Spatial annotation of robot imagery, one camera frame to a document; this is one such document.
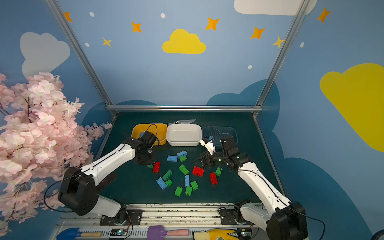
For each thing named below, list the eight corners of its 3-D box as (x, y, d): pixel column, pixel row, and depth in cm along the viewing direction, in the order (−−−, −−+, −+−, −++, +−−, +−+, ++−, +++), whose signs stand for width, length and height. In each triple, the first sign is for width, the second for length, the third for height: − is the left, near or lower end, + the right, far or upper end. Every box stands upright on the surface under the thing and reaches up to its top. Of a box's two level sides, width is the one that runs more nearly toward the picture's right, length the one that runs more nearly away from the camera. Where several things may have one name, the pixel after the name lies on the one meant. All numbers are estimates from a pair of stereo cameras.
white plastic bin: (165, 146, 102) (164, 142, 99) (168, 128, 113) (167, 124, 109) (201, 146, 102) (202, 142, 99) (201, 128, 113) (201, 124, 109)
